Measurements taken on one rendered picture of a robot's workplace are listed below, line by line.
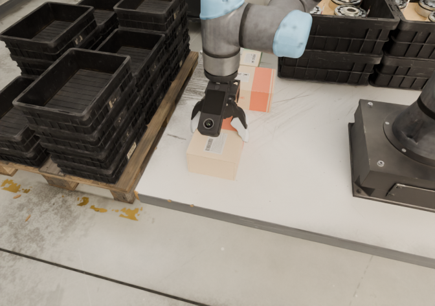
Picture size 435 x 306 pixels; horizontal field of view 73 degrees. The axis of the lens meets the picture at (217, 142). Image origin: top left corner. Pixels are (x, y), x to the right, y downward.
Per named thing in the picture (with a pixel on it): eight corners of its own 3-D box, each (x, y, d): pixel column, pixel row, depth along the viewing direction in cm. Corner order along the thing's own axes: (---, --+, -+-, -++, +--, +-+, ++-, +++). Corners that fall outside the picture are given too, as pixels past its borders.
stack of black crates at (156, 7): (173, 83, 188) (164, 14, 154) (130, 77, 193) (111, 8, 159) (191, 50, 213) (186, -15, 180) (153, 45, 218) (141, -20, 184)
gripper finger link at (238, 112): (252, 123, 69) (233, 96, 64) (252, 127, 68) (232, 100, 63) (235, 128, 71) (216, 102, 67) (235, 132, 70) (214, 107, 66)
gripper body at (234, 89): (240, 99, 72) (243, 56, 63) (233, 123, 67) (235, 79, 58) (210, 95, 74) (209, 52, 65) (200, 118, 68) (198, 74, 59)
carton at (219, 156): (234, 180, 72) (235, 162, 67) (188, 171, 74) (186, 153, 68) (246, 134, 82) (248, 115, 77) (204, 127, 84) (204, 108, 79)
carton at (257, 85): (217, 106, 90) (218, 87, 85) (224, 82, 98) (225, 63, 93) (270, 112, 88) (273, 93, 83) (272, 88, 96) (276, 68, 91)
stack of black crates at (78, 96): (116, 187, 136) (83, 117, 103) (59, 174, 141) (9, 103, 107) (149, 127, 162) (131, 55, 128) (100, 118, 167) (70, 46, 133)
